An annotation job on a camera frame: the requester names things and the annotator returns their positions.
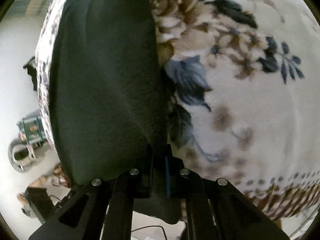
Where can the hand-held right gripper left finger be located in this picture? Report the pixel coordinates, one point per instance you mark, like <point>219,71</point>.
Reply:
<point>147,177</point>

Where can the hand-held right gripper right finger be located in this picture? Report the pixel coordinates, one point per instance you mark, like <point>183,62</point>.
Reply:
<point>168,177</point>

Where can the dark striped sweater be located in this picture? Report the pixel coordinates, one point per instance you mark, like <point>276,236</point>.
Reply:
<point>105,80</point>

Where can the floral blanket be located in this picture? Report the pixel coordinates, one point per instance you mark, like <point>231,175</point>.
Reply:
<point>250,105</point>

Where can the green rack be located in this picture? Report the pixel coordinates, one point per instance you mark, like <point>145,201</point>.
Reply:
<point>31,127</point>

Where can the round white basin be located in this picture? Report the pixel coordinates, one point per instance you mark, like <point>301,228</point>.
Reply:
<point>21,156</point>

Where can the black garment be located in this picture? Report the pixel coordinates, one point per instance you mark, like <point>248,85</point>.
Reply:
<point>31,72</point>

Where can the teal striped curtain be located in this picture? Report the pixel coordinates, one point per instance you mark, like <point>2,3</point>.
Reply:
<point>32,5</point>

